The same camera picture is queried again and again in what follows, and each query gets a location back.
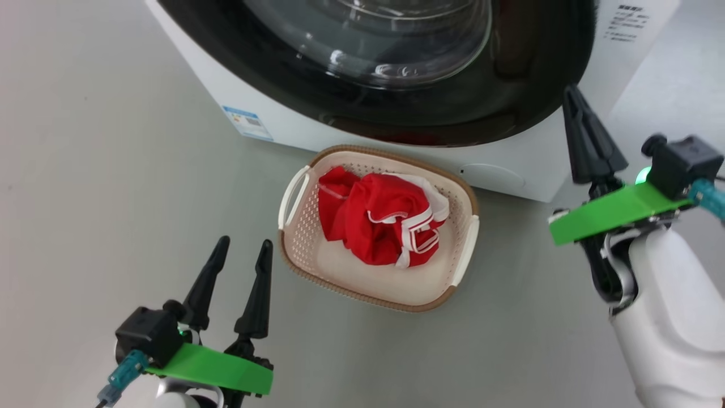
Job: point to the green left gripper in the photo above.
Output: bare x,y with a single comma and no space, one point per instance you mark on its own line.
226,368

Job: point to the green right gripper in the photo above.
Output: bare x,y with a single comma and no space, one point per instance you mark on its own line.
612,209

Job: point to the washing machine door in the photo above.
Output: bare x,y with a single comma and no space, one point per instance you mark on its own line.
538,85

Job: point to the red and white garment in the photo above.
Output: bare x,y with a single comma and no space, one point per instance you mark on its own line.
379,221

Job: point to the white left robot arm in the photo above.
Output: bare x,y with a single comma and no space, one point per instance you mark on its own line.
181,399

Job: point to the cream basket with brown rim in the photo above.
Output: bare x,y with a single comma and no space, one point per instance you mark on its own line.
351,277

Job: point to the white front-load washing machine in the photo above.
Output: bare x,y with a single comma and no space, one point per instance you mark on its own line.
215,85

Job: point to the round white filter cover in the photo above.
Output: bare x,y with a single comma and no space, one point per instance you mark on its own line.
493,177

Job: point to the blue energy label sticker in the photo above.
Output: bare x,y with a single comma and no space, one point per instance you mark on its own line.
247,123

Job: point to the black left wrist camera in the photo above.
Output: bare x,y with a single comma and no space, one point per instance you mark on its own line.
150,334

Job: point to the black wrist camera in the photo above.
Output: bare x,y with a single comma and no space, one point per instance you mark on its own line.
685,164
150,334

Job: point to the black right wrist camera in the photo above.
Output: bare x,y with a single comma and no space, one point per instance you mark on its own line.
685,164

